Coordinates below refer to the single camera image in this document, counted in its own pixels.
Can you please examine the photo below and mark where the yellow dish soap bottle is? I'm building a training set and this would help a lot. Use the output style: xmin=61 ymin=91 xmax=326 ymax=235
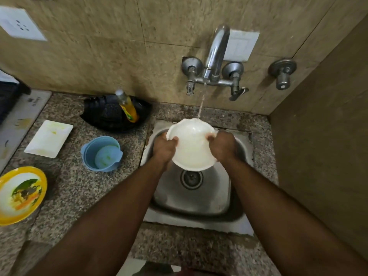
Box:
xmin=115 ymin=89 xmax=140 ymax=123

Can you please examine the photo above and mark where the person's left hand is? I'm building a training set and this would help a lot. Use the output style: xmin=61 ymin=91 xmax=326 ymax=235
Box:
xmin=152 ymin=132 xmax=179 ymax=171

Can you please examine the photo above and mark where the sink drain strainer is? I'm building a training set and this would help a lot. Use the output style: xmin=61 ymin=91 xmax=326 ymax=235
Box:
xmin=180 ymin=169 xmax=204 ymax=190

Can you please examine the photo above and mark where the white switch plate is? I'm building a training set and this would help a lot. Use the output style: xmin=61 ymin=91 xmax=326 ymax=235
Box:
xmin=224 ymin=29 xmax=260 ymax=62

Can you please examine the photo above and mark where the chrome wall faucet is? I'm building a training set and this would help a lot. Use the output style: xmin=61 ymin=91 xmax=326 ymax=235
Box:
xmin=181 ymin=24 xmax=249 ymax=101

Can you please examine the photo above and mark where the blue plastic cup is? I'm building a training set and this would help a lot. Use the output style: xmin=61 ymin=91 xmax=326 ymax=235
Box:
xmin=80 ymin=136 xmax=123 ymax=173

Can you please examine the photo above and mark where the white induction cooktop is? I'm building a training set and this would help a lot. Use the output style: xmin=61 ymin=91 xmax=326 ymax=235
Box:
xmin=0 ymin=90 xmax=52 ymax=173

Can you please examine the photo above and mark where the chrome wall valve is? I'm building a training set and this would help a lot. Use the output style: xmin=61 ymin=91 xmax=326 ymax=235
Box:
xmin=268 ymin=58 xmax=297 ymax=91

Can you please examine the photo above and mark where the black tray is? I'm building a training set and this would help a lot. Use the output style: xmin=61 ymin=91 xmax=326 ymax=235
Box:
xmin=80 ymin=95 xmax=153 ymax=132

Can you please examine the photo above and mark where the person's right hand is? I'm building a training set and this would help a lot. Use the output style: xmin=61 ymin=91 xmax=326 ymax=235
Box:
xmin=207 ymin=131 xmax=239 ymax=163

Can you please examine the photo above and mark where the steel sink basin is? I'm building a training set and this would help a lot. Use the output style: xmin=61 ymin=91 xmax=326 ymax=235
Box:
xmin=140 ymin=119 xmax=255 ymax=236

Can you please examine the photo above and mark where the yellow rimmed printed plate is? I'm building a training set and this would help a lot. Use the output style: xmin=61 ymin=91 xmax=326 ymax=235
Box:
xmin=0 ymin=166 xmax=48 ymax=227

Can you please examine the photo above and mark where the black appliance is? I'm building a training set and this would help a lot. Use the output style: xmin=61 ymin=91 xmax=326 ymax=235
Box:
xmin=0 ymin=70 xmax=31 ymax=124

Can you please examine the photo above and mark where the white wall socket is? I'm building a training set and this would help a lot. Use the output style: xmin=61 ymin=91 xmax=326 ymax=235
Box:
xmin=0 ymin=6 xmax=48 ymax=42

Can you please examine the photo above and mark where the person's left forearm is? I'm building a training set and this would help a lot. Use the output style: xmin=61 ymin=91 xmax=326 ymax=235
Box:
xmin=27 ymin=158 xmax=173 ymax=276

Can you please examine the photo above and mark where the white rectangular plate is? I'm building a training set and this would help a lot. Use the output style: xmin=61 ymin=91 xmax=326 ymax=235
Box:
xmin=24 ymin=120 xmax=74 ymax=159

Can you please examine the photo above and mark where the person's right forearm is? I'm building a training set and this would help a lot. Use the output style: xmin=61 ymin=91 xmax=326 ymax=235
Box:
xmin=220 ymin=155 xmax=368 ymax=276

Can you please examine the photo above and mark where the white scalloped bowl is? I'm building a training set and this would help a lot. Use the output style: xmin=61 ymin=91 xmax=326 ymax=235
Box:
xmin=166 ymin=118 xmax=218 ymax=172

